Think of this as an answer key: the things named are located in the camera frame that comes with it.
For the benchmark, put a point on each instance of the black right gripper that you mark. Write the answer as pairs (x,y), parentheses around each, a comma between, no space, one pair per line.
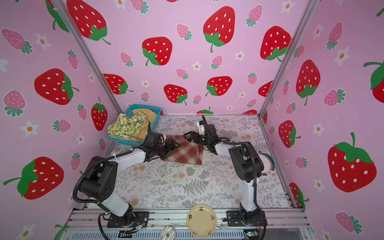
(192,136)

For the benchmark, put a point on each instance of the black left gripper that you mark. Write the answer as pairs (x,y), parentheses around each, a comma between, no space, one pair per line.
(169,148)

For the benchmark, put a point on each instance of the red plaid skirt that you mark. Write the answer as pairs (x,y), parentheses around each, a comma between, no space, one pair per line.
(186,153)

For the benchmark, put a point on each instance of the lemon print skirt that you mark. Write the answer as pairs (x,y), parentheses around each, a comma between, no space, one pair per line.
(128,128)

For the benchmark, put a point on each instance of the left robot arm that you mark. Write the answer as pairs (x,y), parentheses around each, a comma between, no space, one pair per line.
(97,183)

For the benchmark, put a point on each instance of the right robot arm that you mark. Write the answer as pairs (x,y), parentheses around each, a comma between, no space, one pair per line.
(246,162)

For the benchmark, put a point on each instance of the tan skirt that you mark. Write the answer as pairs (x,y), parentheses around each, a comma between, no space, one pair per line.
(151,116)

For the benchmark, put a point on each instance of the teal plastic basket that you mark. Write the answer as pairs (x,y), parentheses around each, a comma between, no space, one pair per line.
(129,113)

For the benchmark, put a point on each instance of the pink plate with teal rim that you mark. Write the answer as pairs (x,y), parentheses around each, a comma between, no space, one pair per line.
(268,162)

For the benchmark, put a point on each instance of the cream plate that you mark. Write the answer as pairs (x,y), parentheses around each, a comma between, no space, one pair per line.
(202,221)

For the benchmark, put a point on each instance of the chocolate drizzled donut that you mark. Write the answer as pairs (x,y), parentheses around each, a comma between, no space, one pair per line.
(168,233)

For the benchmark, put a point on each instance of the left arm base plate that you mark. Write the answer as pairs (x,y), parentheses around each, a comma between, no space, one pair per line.
(129,220)

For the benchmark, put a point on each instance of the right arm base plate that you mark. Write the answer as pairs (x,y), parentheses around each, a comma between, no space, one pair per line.
(240,220)

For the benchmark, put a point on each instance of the aluminium frame rail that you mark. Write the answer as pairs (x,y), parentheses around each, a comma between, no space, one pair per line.
(283,224)

